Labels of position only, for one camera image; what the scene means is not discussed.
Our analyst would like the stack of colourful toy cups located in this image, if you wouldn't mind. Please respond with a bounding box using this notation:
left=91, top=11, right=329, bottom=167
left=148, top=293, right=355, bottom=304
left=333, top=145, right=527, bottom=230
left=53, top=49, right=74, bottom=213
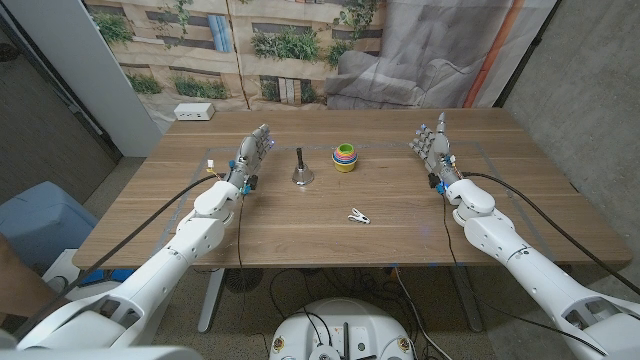
left=331, top=143, right=359, bottom=174

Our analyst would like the blue plastic bin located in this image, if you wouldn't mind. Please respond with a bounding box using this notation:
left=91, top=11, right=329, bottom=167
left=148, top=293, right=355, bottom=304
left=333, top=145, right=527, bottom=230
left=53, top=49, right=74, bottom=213
left=0, top=180, right=99, bottom=274

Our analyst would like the white floor box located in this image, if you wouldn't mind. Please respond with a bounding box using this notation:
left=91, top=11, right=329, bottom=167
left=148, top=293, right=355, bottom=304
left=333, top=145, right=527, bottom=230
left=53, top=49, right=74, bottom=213
left=42, top=248, right=119, bottom=302

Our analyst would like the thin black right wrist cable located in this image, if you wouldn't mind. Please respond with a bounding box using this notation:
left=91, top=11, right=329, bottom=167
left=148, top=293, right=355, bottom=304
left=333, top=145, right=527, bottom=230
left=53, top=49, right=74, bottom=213
left=441, top=192, right=609, bottom=357

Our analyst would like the thin black left wrist cable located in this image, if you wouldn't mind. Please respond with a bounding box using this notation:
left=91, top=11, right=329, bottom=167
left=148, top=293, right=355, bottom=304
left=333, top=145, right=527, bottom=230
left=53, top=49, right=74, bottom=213
left=235, top=192, right=247, bottom=271

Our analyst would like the silver bell with black handle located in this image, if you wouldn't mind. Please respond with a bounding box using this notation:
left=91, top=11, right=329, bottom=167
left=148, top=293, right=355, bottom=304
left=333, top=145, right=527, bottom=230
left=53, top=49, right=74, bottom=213
left=291, top=147, right=316, bottom=187

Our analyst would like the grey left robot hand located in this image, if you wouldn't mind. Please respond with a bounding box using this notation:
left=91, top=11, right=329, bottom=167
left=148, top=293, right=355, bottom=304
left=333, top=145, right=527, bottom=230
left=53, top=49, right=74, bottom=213
left=223, top=123, right=275, bottom=194

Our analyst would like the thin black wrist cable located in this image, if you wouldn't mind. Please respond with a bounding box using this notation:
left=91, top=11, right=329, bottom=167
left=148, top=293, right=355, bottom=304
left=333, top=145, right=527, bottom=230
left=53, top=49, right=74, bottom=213
left=235, top=192, right=247, bottom=271
left=441, top=192, right=609, bottom=357

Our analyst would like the grey floor cable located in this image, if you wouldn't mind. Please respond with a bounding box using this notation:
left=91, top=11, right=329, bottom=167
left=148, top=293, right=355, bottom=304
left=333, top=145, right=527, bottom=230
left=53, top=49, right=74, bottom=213
left=393, top=268, right=454, bottom=360

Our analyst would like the printed fabric backdrop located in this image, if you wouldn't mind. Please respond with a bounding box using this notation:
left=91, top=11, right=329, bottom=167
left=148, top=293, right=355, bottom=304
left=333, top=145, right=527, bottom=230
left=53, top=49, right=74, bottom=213
left=82, top=0, right=559, bottom=135

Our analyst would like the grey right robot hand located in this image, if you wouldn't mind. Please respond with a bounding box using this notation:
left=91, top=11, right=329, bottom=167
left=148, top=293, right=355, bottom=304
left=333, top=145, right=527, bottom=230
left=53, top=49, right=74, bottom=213
left=408, top=112, right=461, bottom=189

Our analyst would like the grey table leg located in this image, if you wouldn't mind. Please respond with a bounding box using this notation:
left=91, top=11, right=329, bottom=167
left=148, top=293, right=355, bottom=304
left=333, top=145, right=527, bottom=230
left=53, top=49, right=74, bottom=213
left=449, top=265, right=484, bottom=334

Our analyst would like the white table leg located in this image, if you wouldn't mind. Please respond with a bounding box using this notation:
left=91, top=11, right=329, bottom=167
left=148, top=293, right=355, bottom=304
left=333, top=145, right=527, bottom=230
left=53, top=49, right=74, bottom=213
left=197, top=268, right=226, bottom=335

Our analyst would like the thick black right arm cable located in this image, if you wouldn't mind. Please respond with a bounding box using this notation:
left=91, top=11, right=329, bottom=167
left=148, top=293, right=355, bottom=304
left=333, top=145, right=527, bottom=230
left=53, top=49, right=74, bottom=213
left=460, top=171, right=640, bottom=297

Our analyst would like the white power strip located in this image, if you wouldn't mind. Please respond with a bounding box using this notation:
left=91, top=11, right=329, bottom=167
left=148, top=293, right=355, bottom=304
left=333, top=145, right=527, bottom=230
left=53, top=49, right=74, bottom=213
left=173, top=102, right=216, bottom=122

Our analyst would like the white robot torso base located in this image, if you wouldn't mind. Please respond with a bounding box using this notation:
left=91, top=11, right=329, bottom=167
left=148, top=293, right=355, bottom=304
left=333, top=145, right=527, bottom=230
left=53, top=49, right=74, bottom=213
left=268, top=297, right=415, bottom=360

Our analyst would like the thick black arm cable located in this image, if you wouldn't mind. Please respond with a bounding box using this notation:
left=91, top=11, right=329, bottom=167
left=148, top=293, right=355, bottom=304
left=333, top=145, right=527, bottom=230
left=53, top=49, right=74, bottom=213
left=12, top=172, right=226, bottom=344
left=460, top=171, right=640, bottom=297

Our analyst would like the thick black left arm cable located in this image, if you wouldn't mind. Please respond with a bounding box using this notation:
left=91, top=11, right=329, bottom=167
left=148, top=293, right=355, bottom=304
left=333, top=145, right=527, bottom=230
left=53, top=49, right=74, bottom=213
left=12, top=172, right=226, bottom=344

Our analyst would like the black round floor fan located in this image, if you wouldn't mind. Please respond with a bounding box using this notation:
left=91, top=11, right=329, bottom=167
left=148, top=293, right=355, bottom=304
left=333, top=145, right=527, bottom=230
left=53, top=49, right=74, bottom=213
left=224, top=268, right=265, bottom=294

